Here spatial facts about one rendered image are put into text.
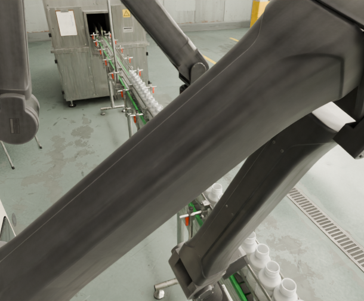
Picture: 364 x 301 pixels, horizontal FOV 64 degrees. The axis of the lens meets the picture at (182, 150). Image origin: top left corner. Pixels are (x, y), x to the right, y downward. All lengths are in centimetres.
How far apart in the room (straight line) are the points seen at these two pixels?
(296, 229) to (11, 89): 240
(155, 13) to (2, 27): 26
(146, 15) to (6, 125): 33
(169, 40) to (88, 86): 416
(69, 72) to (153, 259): 318
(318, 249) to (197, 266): 218
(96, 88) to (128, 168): 460
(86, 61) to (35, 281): 448
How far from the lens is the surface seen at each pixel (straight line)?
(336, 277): 247
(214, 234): 39
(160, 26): 62
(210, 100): 17
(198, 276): 46
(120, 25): 461
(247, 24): 1186
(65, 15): 453
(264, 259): 90
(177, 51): 63
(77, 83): 473
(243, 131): 17
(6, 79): 62
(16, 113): 62
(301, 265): 244
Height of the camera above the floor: 183
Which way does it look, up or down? 32 degrees down
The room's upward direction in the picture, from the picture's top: straight up
